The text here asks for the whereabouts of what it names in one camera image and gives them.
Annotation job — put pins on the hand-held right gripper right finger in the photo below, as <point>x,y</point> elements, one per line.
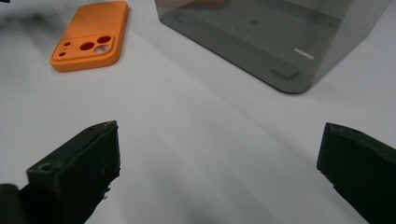
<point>361,168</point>

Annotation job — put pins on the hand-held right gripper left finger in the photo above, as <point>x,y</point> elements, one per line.
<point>77,168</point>

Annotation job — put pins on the orange phone case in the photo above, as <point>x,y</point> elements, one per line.
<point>93,21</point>

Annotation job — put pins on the grey translucent plastic box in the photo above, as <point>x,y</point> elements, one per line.
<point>249,40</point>

